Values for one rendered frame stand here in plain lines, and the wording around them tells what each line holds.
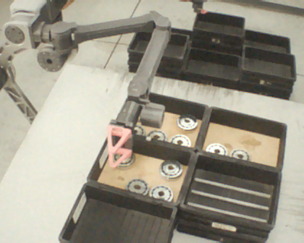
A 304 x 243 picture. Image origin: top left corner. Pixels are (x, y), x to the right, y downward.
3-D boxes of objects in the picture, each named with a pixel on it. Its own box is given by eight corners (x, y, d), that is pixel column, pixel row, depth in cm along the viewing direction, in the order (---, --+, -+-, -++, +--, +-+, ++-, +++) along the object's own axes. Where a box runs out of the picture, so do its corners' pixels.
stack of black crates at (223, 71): (179, 105, 312) (182, 71, 288) (186, 80, 333) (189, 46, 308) (231, 115, 307) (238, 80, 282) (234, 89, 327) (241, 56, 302)
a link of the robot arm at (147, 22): (161, 26, 165) (162, 5, 157) (172, 44, 156) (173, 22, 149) (52, 44, 155) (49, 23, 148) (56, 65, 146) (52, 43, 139)
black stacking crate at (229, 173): (176, 220, 170) (179, 207, 162) (193, 168, 190) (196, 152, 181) (267, 241, 163) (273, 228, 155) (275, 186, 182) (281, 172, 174)
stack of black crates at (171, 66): (127, 97, 318) (126, 50, 285) (137, 72, 338) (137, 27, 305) (179, 105, 312) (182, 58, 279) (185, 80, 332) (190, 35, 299)
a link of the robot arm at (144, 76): (156, 37, 159) (157, 15, 151) (171, 40, 158) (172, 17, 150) (125, 113, 130) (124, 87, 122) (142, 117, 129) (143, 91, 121)
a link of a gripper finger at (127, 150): (124, 174, 114) (133, 149, 120) (124, 158, 109) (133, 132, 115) (101, 169, 115) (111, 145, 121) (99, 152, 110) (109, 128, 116)
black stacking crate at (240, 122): (194, 167, 190) (196, 151, 182) (207, 122, 209) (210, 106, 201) (275, 186, 183) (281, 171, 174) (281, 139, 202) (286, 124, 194)
